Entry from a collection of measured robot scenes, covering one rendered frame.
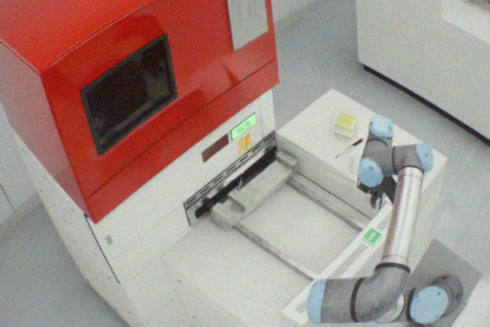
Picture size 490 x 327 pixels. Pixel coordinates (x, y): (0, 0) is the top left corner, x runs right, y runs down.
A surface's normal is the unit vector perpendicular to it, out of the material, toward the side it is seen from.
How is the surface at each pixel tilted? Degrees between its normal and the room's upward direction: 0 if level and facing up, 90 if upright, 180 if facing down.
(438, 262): 46
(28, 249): 0
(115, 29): 90
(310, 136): 0
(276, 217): 0
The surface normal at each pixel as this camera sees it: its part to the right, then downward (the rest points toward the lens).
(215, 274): -0.09, -0.69
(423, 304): -0.49, -0.11
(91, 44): 0.71, 0.46
